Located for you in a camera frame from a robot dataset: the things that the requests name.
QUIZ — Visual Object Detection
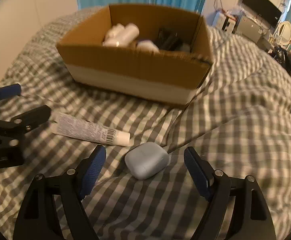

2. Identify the white hair dryer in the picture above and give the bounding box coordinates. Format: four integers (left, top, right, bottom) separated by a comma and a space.
103, 23, 139, 47

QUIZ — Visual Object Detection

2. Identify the grey white sock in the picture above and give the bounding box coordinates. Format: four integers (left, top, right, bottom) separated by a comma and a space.
136, 40, 160, 53

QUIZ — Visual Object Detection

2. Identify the blue floral tissue pack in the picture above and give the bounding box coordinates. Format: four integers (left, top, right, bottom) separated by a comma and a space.
179, 43, 191, 53

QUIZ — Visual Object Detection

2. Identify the white printed cream tube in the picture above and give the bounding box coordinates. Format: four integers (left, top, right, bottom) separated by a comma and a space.
52, 113, 130, 147

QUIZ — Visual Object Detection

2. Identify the grey white checkered duvet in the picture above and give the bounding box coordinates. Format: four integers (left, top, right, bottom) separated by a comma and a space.
0, 7, 291, 239

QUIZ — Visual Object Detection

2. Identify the light blue earbuds case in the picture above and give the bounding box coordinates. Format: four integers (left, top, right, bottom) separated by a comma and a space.
124, 142, 170, 180

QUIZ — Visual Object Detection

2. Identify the open cardboard box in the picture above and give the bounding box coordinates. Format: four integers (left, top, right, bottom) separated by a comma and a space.
56, 4, 213, 106

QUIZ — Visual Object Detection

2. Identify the black bags pile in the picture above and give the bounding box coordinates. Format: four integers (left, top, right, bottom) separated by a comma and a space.
270, 46, 291, 77

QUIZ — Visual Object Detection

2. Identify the white oval vanity mirror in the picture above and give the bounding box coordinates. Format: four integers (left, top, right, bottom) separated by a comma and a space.
277, 21, 291, 46

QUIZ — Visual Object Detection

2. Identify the silver mini fridge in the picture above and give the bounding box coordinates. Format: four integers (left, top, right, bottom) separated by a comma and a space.
235, 15, 263, 43

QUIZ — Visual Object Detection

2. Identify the black wall television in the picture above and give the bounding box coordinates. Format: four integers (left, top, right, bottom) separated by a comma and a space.
242, 0, 282, 28

